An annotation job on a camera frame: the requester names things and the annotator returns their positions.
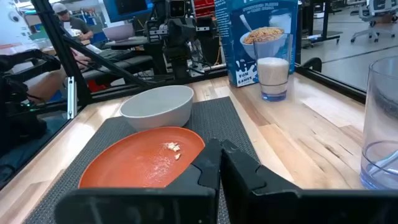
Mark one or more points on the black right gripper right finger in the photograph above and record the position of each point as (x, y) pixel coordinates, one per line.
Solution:
(264, 202)

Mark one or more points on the white bowl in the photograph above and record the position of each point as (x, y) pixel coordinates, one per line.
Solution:
(155, 105)

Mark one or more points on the clear empty glass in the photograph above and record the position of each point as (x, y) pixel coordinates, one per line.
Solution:
(382, 124)

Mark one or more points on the black keyboard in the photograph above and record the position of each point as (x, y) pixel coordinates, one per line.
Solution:
(113, 54)

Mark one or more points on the blue cereal box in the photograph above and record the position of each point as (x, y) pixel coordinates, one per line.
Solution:
(236, 46)

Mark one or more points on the silver metal bracket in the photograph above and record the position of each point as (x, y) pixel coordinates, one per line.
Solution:
(71, 98)

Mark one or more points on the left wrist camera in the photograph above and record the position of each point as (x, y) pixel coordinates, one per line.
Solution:
(177, 8)

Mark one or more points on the black device with green light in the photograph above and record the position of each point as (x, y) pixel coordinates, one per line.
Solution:
(18, 93)

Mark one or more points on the computer monitor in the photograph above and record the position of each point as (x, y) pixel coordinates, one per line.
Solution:
(127, 7)

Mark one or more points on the metal spoon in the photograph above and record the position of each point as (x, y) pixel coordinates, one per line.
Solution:
(387, 166)

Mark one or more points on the pale plastic tub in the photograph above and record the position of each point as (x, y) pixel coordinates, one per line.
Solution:
(118, 32)

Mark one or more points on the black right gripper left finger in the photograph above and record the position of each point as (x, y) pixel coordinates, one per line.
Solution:
(186, 202)

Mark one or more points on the orange plate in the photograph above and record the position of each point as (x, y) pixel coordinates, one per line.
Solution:
(130, 165)

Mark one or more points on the red storage bins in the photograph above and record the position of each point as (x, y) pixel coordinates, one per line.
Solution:
(203, 7)

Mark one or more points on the bread crumbs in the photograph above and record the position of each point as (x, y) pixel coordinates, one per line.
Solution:
(173, 147)

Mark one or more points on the glass of milk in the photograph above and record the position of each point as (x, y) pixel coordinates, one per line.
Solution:
(273, 74)

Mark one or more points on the person's forearm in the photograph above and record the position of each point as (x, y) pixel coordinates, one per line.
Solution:
(46, 85)

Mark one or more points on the person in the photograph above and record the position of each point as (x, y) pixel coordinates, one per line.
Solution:
(73, 23)

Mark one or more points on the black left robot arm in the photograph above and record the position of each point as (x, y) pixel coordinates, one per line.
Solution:
(180, 62)

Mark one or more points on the black aluminium table frame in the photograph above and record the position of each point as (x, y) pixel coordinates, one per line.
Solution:
(326, 81)

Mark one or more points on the white office chair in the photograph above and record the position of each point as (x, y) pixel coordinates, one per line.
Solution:
(373, 18)

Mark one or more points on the grey woven placemat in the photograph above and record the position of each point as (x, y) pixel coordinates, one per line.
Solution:
(217, 124)

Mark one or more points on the black desk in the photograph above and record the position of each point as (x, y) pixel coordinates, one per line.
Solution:
(323, 34)

